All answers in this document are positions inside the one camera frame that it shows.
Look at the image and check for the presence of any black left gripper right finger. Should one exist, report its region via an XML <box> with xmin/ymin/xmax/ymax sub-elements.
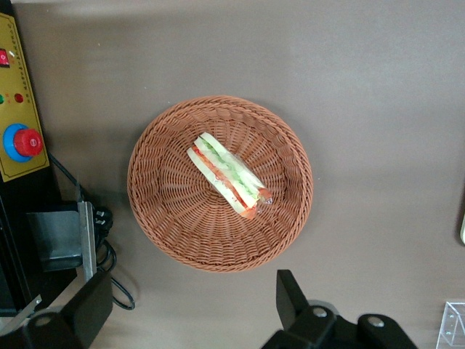
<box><xmin>261</xmin><ymin>268</ymin><xmax>339</xmax><ymax>349</ymax></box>

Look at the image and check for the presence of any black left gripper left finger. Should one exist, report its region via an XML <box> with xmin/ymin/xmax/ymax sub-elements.
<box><xmin>21</xmin><ymin>270</ymin><xmax>114</xmax><ymax>349</ymax></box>

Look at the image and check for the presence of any plastic-wrapped triangle sandwich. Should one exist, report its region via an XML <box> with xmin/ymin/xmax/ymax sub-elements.
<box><xmin>186</xmin><ymin>132</ymin><xmax>273</xmax><ymax>220</ymax></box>

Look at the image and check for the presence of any round brown wicker basket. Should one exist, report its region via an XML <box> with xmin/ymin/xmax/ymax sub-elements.
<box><xmin>126</xmin><ymin>95</ymin><xmax>314</xmax><ymax>273</ymax></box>

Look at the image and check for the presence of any clear acrylic bottle rack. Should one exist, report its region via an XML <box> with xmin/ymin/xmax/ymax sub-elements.
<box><xmin>434</xmin><ymin>300</ymin><xmax>465</xmax><ymax>349</ymax></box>

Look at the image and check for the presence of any red emergency stop button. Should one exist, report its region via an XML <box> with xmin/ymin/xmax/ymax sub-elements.
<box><xmin>2</xmin><ymin>123</ymin><xmax>45</xmax><ymax>164</ymax></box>

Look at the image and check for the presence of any black fryer with yellow panel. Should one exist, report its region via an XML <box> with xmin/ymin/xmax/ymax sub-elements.
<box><xmin>0</xmin><ymin>0</ymin><xmax>99</xmax><ymax>328</ymax></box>

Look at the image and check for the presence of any black fryer power cable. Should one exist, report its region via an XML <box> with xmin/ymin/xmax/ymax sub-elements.
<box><xmin>49</xmin><ymin>152</ymin><xmax>137</xmax><ymax>311</ymax></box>

